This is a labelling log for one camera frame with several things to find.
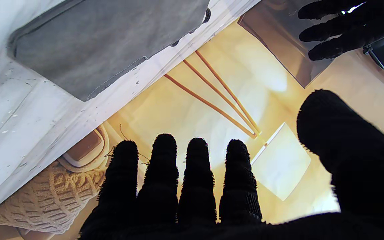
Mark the cream knitted cushion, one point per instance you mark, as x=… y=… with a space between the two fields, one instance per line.
x=45 y=200

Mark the dark flat television screen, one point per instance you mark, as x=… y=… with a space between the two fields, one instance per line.
x=285 y=43

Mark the grey suede zipper pouch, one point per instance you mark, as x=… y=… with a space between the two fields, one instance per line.
x=105 y=43

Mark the floor lamp with wooden legs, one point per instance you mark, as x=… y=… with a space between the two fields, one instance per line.
x=278 y=163

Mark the beige sofa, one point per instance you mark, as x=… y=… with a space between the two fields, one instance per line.
x=85 y=150

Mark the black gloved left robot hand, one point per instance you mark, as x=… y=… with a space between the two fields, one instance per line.
x=352 y=26

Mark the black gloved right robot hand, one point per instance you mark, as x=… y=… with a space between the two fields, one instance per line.
x=195 y=203

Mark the black metal stand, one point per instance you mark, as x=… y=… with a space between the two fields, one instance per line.
x=375 y=58

